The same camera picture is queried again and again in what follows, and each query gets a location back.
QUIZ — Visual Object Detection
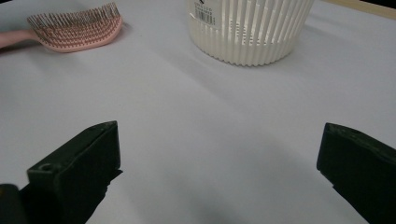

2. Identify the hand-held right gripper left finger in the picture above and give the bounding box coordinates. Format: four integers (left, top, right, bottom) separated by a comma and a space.
19, 120, 123, 224

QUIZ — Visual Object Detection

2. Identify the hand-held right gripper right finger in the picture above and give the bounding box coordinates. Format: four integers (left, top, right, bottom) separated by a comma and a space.
316, 122, 396, 224

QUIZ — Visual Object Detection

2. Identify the pink hairbrush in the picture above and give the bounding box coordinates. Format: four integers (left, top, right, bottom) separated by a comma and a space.
0, 2, 124, 53

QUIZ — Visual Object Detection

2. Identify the white slatted plastic basket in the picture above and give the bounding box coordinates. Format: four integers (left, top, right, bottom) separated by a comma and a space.
187, 0, 316, 67

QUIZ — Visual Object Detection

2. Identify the white label sticker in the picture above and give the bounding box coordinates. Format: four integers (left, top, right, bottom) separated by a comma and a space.
190, 0, 217, 26

